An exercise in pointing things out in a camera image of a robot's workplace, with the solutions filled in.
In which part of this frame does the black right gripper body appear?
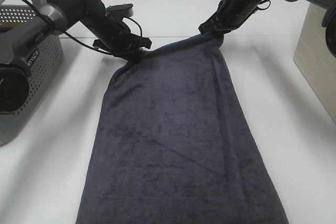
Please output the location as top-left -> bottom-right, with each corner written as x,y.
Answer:
210,0 -> 262,29

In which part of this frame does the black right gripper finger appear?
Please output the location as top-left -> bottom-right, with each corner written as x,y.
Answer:
211,26 -> 236,38
198,17 -> 217,35

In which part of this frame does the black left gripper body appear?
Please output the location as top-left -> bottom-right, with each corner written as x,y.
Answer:
88,11 -> 138,52

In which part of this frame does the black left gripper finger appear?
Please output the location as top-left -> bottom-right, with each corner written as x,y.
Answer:
92,39 -> 145,63
129,36 -> 152,50

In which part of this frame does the dark grey towel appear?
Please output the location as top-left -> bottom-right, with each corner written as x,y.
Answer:
76,34 -> 288,223

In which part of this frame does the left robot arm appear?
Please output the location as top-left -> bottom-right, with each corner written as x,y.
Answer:
1,0 -> 152,114

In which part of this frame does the grey perforated plastic basket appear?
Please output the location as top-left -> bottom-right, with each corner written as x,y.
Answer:
1,0 -> 67,145

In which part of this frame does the beige fabric storage box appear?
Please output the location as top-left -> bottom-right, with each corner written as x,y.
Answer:
293,4 -> 335,121

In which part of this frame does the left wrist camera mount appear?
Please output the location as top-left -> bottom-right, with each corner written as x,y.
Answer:
106,3 -> 133,19

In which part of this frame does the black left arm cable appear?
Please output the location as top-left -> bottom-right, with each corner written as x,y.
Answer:
0,0 -> 144,57

